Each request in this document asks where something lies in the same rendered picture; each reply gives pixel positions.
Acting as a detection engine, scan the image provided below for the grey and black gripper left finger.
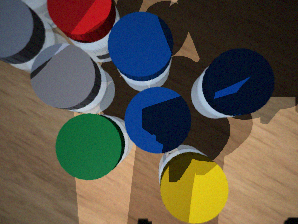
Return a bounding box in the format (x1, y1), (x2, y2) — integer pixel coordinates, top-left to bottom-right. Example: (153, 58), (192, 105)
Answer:
(138, 219), (152, 224)

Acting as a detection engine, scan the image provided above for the red bottle cap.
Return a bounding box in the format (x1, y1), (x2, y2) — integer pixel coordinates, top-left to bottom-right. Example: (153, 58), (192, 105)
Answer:
(47, 0), (120, 62)

